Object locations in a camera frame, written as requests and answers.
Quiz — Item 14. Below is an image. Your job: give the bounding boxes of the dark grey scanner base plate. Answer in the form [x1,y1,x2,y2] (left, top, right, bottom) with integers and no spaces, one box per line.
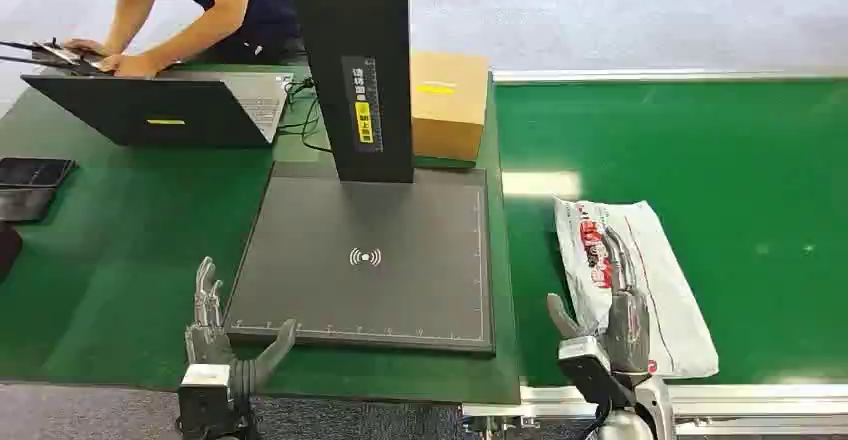
[223,161,497,356]

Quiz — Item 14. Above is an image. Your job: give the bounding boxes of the person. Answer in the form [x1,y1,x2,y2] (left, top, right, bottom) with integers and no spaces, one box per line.
[48,0,301,79]

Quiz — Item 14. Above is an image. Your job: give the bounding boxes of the green conveyor belt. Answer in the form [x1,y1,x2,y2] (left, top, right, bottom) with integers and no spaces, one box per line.
[493,77,848,389]

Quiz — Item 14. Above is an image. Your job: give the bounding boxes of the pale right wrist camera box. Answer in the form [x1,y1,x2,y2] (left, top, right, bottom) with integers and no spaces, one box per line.
[557,334,632,408]

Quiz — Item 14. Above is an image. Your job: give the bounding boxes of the person's left hand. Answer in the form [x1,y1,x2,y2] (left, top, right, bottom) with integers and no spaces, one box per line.
[97,52,162,80]

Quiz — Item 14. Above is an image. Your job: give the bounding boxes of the label strip on column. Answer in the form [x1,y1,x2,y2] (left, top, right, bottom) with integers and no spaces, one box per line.
[341,55,385,155]

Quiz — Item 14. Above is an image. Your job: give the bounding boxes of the person's right hand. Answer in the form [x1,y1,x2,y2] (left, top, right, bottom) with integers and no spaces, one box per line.
[62,37,115,58]

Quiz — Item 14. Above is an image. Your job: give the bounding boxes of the dark rounded object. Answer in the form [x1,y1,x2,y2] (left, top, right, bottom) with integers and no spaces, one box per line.
[0,222,24,284]

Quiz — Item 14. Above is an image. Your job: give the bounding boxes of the green table mat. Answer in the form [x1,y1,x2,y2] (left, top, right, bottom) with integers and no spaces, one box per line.
[0,62,523,406]

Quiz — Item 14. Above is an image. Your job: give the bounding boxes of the black cables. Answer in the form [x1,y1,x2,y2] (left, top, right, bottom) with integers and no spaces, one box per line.
[276,75,334,155]

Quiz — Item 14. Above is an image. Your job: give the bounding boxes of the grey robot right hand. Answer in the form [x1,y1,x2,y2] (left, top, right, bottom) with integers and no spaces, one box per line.
[546,226,652,376]

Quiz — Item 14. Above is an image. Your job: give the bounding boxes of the black scanner column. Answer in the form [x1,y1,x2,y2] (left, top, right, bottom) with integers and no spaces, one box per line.
[288,0,416,185]

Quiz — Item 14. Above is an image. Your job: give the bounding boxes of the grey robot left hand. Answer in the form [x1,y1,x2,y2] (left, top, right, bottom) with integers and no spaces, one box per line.
[184,256,298,400]

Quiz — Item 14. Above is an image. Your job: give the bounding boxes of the brown cardboard box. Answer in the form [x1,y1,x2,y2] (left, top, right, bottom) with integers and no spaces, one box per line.
[409,50,491,163]

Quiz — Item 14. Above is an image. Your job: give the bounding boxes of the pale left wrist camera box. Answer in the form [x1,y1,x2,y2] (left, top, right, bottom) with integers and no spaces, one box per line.
[177,364,233,433]

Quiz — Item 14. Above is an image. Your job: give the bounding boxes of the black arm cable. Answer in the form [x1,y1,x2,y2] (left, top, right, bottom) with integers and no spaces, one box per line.
[573,399,614,440]

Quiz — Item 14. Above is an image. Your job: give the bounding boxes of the aluminium conveyor frame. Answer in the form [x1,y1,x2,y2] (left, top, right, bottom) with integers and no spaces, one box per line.
[460,67,848,440]

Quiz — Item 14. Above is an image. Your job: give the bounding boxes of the white parcel bag red print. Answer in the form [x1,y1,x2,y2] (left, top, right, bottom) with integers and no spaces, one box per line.
[553,196,721,380]

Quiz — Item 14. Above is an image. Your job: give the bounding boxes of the black laptop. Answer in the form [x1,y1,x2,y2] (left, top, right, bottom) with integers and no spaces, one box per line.
[20,70,295,149]

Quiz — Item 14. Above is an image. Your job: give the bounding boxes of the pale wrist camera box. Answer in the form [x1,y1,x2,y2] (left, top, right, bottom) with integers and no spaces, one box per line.
[177,364,233,433]
[557,334,632,408]

